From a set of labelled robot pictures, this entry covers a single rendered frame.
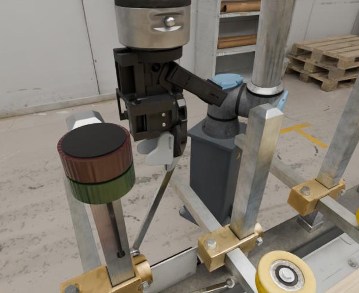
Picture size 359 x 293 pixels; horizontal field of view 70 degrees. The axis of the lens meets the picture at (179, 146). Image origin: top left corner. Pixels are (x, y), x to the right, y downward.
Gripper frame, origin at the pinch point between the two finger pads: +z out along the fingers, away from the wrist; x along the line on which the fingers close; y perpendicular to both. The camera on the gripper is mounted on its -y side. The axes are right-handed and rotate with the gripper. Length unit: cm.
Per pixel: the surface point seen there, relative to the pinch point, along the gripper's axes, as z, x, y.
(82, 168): -15.2, 15.2, 14.7
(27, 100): 84, -259, 42
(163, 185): 3.9, 0.6, 2.0
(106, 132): -16.1, 12.2, 12.0
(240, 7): 2, -207, -178
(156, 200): 6.2, 1.4, 3.8
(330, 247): 37, 13, -43
